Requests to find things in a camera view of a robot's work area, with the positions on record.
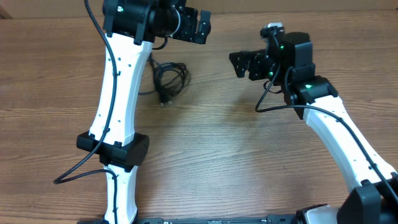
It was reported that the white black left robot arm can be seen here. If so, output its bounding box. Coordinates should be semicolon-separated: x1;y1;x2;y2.
76;0;211;223

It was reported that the black usb cable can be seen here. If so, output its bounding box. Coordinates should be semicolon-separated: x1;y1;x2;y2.
138;52;191;107

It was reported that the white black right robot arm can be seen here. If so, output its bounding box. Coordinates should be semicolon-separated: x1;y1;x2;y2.
229;27;397;223

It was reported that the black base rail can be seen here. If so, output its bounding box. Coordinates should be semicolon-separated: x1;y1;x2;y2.
132;215;302;224

